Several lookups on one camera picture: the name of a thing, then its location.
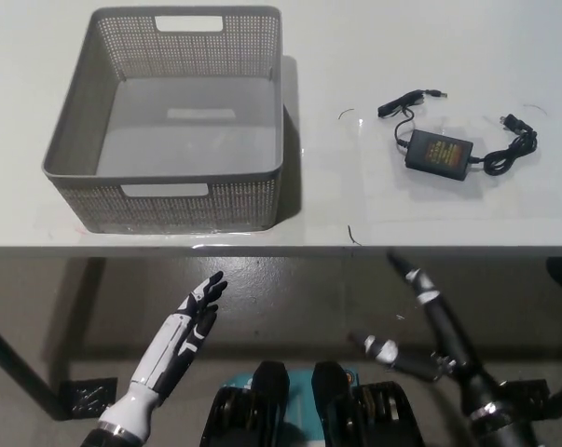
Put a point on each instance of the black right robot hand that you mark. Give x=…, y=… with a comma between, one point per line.
x=448, y=326

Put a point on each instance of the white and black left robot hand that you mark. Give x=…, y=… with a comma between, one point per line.
x=159, y=358

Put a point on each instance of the black floor foot plate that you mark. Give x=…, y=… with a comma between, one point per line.
x=527, y=390
x=89, y=396

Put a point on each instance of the black and teal robot body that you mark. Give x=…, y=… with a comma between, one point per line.
x=271, y=410

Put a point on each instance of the grey perforated plastic basket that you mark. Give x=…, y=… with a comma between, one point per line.
x=187, y=125

